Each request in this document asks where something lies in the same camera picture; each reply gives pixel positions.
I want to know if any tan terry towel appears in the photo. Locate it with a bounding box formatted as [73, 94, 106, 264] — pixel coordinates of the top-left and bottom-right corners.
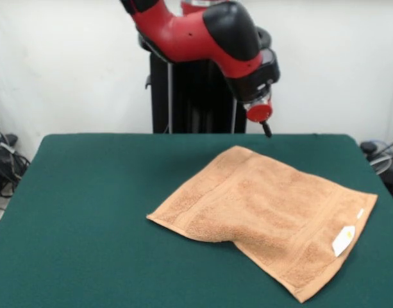
[146, 145, 379, 304]

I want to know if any black cable bundle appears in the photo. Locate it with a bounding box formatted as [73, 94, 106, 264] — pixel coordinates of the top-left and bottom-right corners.
[0, 102, 32, 225]

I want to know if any dark green table cloth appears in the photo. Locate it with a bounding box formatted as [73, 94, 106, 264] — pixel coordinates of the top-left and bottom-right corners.
[0, 133, 393, 308]

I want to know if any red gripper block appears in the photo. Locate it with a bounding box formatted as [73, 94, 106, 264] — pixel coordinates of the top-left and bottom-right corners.
[246, 95, 274, 139]

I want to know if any black oval device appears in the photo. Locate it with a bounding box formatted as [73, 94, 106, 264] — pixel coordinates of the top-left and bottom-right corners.
[359, 141, 380, 153]

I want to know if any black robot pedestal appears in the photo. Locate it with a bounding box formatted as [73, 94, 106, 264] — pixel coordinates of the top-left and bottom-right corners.
[138, 26, 273, 135]

